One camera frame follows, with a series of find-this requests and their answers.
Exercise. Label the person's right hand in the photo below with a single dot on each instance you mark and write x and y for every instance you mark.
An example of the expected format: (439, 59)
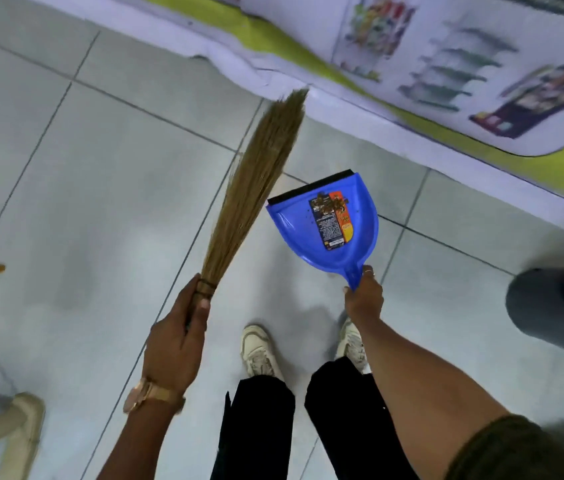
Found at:
(366, 302)

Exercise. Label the person's left hand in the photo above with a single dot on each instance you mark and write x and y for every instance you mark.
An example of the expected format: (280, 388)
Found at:
(172, 349)

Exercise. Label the person's right fingers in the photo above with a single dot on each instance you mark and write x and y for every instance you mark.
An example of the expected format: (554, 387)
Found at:
(368, 277)

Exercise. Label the person's left thumb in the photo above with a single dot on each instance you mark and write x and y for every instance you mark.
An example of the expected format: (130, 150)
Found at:
(202, 317)

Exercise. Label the blue plastic dustpan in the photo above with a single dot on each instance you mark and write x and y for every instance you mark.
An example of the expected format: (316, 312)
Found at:
(329, 227)

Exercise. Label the straw hand broom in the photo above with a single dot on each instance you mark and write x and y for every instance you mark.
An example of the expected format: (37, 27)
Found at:
(254, 179)

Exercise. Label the person's left forearm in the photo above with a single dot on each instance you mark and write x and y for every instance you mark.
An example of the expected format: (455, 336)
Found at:
(134, 442)

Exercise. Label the person's right forearm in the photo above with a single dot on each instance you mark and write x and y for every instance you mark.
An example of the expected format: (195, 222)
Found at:
(422, 394)

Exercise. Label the person's left beige sneaker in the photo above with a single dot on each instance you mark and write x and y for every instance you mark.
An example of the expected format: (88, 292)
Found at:
(258, 350)

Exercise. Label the person's beige sneaker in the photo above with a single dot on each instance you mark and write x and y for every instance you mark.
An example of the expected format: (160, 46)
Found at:
(258, 350)
(353, 344)

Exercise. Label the person's right beige sneaker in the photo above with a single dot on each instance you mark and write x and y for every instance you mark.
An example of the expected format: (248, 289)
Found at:
(353, 344)

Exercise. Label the rose gold wristwatch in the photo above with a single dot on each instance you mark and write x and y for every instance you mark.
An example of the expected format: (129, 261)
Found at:
(149, 393)

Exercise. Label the black trousers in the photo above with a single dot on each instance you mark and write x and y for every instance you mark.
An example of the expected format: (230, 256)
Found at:
(257, 429)

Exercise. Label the grey round bin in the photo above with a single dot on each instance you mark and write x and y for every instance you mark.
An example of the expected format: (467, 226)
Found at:
(547, 309)

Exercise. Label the dark olive sleeve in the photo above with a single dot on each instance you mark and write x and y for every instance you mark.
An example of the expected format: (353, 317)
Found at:
(517, 452)

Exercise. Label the white and green printed banner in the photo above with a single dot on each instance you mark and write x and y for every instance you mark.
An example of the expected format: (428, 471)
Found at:
(537, 24)

